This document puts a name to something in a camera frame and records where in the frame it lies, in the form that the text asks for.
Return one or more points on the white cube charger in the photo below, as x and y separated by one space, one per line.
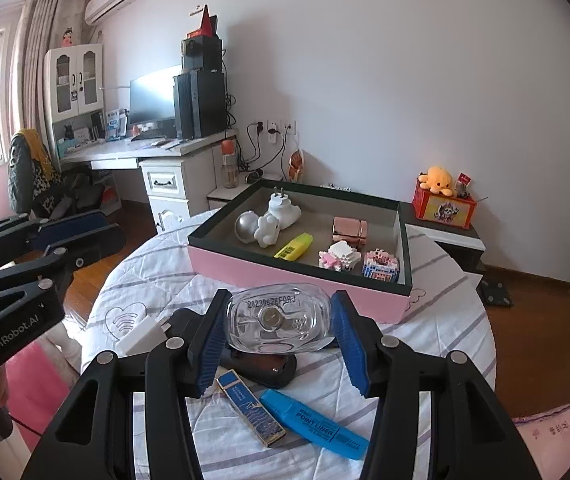
140 340

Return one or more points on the white desk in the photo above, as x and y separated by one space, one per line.
165 156

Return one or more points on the white paw-shaped adapter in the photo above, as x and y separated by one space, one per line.
268 230

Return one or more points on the black keyboard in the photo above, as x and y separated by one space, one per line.
152 135

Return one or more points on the yellow patterned cloth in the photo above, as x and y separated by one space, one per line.
37 147

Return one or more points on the black remote control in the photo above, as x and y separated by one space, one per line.
260 369

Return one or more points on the beige curtain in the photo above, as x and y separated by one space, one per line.
30 60

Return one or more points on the small doll figure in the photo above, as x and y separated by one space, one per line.
68 37

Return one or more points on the blue and gold slim box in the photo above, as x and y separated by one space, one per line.
250 407

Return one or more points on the pink white block toy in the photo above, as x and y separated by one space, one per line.
337 256

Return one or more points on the red storage box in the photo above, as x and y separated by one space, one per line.
444 208

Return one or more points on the white silver ball lamp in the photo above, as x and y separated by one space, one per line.
245 225

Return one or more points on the white wall socket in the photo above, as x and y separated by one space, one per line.
277 127

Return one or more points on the black floor scale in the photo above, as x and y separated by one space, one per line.
495 293

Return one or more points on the white plug adapter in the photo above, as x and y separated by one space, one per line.
282 207

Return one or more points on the white glass-door cabinet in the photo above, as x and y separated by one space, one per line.
75 80

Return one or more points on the rose gold case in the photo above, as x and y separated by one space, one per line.
350 230

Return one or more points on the anatomical torso model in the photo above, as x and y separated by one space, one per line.
297 165

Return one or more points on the blue highlighter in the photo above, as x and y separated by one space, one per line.
315 425

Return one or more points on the blue pink block toy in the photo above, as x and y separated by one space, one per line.
381 265

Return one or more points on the small black device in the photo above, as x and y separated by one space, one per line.
253 178

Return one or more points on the black computer monitor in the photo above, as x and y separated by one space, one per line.
152 97

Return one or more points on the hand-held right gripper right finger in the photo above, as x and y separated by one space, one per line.
349 342

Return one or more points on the blue white box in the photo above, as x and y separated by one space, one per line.
115 125

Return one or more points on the striped white quilt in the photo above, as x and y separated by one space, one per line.
425 350

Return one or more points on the black computer tower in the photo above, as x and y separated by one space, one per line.
200 105

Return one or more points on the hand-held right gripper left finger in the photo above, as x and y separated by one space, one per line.
213 342

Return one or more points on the yellow highlighter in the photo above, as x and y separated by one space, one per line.
293 247

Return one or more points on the pink printed cloth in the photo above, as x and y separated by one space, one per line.
560 427

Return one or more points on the yellow octopus plush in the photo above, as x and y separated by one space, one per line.
437 180

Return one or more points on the pink box with green rim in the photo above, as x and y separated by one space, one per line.
305 287

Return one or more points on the red triangular ornament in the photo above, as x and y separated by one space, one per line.
205 22

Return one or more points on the bottle with orange cap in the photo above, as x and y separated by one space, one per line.
229 166

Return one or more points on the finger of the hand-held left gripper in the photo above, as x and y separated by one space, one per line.
72 226
92 249

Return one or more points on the black projector box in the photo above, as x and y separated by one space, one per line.
202 52

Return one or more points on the black office chair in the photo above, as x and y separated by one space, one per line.
77 195

